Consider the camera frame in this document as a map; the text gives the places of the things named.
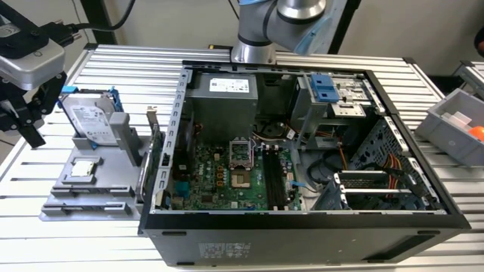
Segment socket locking lever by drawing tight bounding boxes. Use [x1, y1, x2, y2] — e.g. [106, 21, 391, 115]
[248, 141, 258, 171]

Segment orange flat wire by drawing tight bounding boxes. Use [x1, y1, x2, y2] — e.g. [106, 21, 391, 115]
[316, 130, 348, 171]

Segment blue drive bay latch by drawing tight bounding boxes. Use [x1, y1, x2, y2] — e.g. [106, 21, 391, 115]
[308, 73, 339, 104]

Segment silver CPU chip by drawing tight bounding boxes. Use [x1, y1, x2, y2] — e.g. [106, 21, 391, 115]
[71, 160, 99, 177]

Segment graphics card with metal bracket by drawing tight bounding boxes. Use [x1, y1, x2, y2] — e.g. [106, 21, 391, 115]
[136, 105, 167, 205]

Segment green motherboard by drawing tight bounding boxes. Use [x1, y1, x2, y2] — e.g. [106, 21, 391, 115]
[172, 143, 303, 211]

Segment black case fan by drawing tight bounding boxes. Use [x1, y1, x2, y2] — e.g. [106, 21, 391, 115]
[180, 112, 198, 159]

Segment black open PC case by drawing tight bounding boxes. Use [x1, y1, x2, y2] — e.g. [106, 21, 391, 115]
[136, 59, 472, 267]

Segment white small boxes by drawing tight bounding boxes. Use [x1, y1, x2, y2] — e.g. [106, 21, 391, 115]
[440, 111, 472, 129]

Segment gray parts rack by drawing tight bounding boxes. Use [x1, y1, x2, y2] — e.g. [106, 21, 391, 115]
[39, 112, 151, 222]

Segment black cooler fan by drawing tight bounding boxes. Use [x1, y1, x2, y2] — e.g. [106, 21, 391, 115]
[254, 118, 294, 140]

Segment black frame post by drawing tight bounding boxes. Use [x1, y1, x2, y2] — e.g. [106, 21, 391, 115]
[78, 0, 119, 45]
[326, 0, 363, 55]

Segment red yellow power wires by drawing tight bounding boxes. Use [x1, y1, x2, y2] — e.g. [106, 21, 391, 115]
[380, 154, 404, 191]

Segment orange round object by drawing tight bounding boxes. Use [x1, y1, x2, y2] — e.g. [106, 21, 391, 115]
[466, 126, 484, 142]

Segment gray slatted metal frame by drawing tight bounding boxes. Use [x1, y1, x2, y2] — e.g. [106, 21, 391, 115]
[452, 60, 484, 100]

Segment black RAM slot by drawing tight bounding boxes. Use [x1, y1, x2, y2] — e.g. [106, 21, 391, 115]
[272, 147, 286, 211]
[263, 147, 275, 211]
[276, 147, 291, 211]
[267, 147, 280, 211]

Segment gray power supply unit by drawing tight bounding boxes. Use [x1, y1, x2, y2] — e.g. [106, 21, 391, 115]
[184, 72, 260, 142]

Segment black wire with blue tab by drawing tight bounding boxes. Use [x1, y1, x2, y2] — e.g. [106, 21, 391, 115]
[288, 180, 330, 196]

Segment black camera cable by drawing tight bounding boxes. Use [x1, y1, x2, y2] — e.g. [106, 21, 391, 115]
[38, 0, 138, 49]

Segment CPU socket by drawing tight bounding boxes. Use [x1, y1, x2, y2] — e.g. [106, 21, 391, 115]
[230, 169, 252, 189]

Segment gray drive bay bracket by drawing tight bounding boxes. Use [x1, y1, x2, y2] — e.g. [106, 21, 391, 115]
[290, 72, 382, 150]

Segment gray plastic bin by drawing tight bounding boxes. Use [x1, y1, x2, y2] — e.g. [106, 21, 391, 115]
[414, 87, 484, 168]

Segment dark object with red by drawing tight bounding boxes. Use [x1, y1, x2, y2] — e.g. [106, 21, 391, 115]
[471, 24, 484, 59]

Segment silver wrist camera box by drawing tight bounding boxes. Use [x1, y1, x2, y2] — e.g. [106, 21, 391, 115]
[0, 41, 67, 91]

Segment black looped wire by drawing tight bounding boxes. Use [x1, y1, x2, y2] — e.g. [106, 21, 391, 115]
[307, 154, 344, 186]

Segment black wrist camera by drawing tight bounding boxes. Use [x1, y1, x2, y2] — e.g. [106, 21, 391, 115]
[0, 0, 52, 60]

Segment blue RAM stick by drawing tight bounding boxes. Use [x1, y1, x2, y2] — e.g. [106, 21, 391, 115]
[60, 204, 127, 214]
[70, 185, 130, 196]

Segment metal socket cover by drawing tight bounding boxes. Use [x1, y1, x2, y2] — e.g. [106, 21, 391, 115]
[228, 135, 254, 170]

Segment hard disk in blue carrier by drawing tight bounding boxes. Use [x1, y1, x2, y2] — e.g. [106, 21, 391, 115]
[56, 84, 124, 148]

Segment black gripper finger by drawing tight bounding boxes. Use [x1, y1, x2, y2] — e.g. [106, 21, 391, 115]
[0, 99, 20, 133]
[16, 71, 67, 148]

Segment gray disk bay cage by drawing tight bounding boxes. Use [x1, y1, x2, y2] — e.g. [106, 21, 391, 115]
[312, 169, 446, 213]

